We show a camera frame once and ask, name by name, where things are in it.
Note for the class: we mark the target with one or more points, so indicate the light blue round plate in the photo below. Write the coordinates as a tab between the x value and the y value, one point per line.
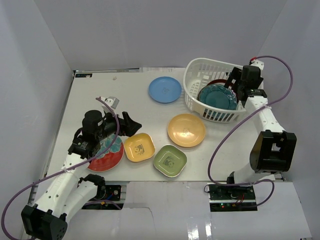
165	89

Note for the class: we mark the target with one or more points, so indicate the yellow square panda dish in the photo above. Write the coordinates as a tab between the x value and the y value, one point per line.
139	147

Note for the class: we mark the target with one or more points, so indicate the dark red rimmed plate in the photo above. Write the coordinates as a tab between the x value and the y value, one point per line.
217	81

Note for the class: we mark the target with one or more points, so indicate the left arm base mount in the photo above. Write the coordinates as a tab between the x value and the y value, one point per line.
112	198

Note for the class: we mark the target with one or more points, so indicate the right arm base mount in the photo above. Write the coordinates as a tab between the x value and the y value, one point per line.
231	199

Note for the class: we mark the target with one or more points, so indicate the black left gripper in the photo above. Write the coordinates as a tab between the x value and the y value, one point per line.
122	125

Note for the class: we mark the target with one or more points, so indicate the teal scalloped plate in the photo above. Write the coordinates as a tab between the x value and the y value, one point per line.
217	96

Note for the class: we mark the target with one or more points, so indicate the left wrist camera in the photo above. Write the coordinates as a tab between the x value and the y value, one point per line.
111	101

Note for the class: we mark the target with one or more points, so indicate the white plastic dish bin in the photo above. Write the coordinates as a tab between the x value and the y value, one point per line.
198	73

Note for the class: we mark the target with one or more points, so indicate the red teal flower plate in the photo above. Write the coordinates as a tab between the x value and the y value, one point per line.
107	160

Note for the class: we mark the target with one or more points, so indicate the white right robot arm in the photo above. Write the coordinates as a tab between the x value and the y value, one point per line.
273	151

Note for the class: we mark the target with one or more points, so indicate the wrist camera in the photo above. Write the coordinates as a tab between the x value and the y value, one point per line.
257	63
111	101

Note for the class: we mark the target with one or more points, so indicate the green square panda dish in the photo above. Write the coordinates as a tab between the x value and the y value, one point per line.
170	161

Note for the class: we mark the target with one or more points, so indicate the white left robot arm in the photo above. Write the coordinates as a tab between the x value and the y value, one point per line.
48	217

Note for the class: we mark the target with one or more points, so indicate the orange round plate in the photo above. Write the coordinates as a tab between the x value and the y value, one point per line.
186	130

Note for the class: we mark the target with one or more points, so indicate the paper sheets behind table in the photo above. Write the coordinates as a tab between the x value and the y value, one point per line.
161	69

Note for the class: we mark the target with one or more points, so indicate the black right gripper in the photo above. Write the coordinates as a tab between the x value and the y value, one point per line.
235	75

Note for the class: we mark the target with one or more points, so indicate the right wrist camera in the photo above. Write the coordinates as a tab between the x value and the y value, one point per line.
257	63

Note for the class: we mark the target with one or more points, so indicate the black label sticker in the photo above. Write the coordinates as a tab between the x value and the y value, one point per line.
83	75

